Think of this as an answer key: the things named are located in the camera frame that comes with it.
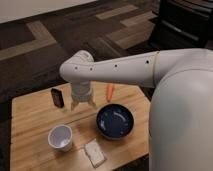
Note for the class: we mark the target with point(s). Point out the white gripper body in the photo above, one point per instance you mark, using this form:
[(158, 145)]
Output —
[(81, 92)]

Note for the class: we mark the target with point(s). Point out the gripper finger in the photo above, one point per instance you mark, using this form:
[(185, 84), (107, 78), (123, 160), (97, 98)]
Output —
[(92, 103), (74, 104)]

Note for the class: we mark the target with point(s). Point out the dark blue ceramic bowl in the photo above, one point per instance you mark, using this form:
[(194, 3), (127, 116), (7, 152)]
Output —
[(114, 121)]

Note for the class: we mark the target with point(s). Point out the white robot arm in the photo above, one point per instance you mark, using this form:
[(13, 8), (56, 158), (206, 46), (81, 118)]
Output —
[(180, 127)]

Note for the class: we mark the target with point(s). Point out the orange carrot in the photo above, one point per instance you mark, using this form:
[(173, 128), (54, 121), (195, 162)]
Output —
[(109, 92)]

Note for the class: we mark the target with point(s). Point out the white cup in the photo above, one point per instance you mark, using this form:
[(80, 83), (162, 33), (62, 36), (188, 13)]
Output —
[(60, 138)]

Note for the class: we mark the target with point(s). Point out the white sponge block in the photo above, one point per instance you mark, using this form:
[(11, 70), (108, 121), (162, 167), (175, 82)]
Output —
[(94, 153)]

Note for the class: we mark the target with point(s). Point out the black cabinet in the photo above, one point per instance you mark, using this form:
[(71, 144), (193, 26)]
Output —
[(182, 24)]

